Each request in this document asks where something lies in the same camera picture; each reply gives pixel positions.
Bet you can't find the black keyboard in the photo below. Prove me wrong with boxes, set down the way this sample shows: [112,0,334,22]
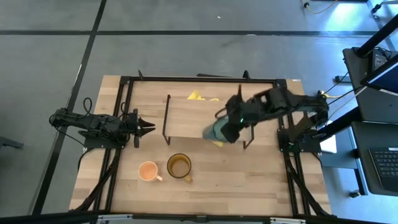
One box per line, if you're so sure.
[369,146,398,192]

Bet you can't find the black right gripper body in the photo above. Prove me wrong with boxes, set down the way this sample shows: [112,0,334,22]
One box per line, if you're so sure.
[225,84,265,127]

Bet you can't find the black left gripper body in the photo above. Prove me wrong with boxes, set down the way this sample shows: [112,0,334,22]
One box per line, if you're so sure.
[124,108,140,149]

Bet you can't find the yellow floor cable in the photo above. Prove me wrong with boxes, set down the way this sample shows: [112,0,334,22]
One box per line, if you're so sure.
[300,0,339,16]

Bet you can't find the black front rail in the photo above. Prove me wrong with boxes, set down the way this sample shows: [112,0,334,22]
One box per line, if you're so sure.
[0,210,398,224]

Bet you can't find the wooden shelf black metal legs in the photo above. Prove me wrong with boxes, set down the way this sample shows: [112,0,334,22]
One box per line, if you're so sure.
[162,94,255,150]

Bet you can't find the black side desk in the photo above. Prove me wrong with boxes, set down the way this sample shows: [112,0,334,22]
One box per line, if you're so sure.
[343,46,398,125]

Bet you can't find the grey stand foot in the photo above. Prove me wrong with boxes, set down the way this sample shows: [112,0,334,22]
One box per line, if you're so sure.
[0,136,24,150]

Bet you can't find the dark monitor screen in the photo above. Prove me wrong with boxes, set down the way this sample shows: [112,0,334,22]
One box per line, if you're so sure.
[360,54,398,94]

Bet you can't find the small orange mug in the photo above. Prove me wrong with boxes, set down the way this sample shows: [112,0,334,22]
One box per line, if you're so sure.
[138,161,164,182]

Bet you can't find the yellow cable at arm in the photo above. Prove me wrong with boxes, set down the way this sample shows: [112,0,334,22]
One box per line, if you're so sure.
[319,90,345,100]

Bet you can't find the black metal table frame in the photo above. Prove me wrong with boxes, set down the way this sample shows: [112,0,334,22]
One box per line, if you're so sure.
[70,70,333,218]

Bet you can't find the white paper sheet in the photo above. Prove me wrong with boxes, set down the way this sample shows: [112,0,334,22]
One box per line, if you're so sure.
[319,134,338,154]

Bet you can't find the amber glass mug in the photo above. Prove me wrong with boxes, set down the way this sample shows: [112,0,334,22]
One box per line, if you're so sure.
[166,152,193,184]

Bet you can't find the black diagonal pole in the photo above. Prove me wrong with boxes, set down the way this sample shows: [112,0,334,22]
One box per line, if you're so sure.
[355,14,398,58]

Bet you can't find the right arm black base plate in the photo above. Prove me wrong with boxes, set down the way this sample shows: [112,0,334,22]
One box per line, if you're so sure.
[277,126,323,153]

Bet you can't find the tall teal glass tumbler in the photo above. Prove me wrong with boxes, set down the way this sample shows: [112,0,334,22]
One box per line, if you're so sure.
[202,119,231,143]

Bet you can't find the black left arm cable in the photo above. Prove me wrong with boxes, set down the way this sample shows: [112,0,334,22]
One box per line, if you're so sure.
[82,97,94,116]

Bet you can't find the grey keyboard desk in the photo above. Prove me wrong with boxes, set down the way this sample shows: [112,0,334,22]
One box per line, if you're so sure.
[350,120,398,197]

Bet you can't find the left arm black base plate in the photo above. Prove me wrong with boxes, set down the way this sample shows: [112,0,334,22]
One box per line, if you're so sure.
[83,136,126,149]

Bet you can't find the yellow cloth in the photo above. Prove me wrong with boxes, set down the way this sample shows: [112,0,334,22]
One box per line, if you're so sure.
[187,90,224,148]

